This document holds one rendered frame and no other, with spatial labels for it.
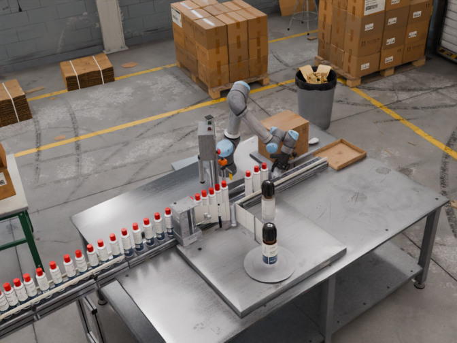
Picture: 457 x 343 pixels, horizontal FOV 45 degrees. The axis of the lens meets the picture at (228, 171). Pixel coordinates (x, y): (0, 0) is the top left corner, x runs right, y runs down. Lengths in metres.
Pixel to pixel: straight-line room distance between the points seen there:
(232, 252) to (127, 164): 2.73
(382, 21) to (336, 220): 3.78
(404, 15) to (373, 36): 0.48
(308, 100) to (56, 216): 2.79
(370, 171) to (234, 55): 3.17
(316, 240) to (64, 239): 2.47
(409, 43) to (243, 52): 2.11
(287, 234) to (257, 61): 3.87
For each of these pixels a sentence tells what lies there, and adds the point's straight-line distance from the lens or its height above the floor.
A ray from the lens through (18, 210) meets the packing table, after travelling 4.28.
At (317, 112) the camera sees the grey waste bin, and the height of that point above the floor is 0.26.
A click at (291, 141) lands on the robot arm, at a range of 3.77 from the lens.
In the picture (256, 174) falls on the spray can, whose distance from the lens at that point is 3.73.
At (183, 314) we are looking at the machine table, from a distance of 3.15.
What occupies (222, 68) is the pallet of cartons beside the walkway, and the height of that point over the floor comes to 0.37.
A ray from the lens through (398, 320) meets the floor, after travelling 4.27.
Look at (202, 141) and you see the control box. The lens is 3.37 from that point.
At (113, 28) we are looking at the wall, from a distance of 8.61.
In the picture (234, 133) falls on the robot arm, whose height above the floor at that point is 1.21.
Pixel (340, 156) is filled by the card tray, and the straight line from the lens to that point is 4.30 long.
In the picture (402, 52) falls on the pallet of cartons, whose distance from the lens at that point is 7.50.
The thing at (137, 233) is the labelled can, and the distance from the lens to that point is 3.38.
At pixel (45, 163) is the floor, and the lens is 6.20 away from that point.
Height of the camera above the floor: 3.20
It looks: 35 degrees down
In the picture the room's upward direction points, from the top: 4 degrees counter-clockwise
